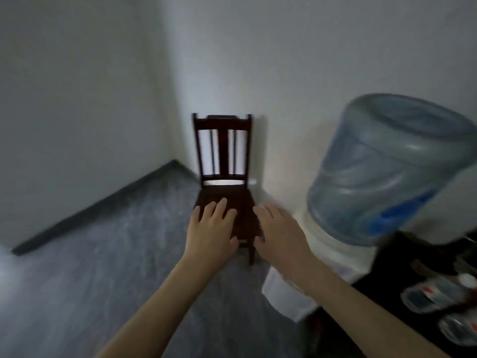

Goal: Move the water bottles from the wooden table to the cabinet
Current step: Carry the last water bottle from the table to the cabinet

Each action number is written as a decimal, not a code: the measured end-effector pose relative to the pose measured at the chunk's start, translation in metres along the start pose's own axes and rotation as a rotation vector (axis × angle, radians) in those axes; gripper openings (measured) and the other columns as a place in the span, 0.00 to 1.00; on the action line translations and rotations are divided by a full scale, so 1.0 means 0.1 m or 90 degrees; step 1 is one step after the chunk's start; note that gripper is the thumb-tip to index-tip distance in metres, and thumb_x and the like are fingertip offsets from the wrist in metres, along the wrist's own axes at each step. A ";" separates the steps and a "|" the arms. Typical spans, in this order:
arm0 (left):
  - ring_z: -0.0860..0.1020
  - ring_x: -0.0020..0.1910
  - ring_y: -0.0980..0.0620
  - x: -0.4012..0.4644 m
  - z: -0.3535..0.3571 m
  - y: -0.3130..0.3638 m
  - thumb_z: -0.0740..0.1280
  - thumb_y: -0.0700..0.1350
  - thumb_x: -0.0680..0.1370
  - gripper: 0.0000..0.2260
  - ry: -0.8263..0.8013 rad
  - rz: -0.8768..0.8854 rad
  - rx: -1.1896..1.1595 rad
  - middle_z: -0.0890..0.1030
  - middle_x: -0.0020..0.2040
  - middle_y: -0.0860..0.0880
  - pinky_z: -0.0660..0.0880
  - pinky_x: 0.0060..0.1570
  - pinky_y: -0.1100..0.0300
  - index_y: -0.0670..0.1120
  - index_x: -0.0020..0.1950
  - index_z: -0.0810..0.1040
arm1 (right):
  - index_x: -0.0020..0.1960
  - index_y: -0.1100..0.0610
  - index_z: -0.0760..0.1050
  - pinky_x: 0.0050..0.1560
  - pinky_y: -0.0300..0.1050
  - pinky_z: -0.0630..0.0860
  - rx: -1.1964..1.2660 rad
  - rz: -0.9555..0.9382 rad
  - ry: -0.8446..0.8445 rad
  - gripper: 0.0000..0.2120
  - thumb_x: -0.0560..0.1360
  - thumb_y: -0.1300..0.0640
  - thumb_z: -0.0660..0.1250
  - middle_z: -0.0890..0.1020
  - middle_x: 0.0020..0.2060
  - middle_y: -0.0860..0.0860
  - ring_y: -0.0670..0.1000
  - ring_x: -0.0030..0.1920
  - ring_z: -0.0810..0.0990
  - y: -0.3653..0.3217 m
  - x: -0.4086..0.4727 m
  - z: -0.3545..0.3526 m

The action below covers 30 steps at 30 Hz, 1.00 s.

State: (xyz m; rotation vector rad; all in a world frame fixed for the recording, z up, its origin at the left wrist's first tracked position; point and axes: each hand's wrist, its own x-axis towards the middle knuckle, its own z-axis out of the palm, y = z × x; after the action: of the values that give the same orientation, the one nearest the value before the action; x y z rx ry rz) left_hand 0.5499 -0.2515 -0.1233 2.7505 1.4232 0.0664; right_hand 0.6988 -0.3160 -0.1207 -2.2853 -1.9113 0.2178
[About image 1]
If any person's right hand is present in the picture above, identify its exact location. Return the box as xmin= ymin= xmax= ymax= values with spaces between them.
xmin=252 ymin=203 xmax=318 ymax=284

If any person's left hand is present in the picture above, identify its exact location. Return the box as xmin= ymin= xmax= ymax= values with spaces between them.
xmin=182 ymin=198 xmax=240 ymax=274

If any clear water bottle red label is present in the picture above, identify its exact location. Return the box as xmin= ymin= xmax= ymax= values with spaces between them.
xmin=400 ymin=273 xmax=477 ymax=314
xmin=438 ymin=313 xmax=477 ymax=347

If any person's right forearm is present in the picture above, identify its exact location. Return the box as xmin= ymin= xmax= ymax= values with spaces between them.
xmin=292 ymin=255 xmax=452 ymax=358

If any person's left forearm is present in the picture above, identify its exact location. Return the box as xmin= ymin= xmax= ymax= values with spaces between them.
xmin=95 ymin=257 xmax=213 ymax=358

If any white water dispenser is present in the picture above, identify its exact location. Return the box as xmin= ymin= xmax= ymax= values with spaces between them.
xmin=260 ymin=212 xmax=379 ymax=323

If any large blue water jug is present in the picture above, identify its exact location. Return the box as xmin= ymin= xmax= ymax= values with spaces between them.
xmin=307 ymin=93 xmax=477 ymax=247

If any dark wooden chair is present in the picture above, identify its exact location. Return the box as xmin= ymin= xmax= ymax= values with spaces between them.
xmin=192 ymin=112 xmax=263 ymax=266

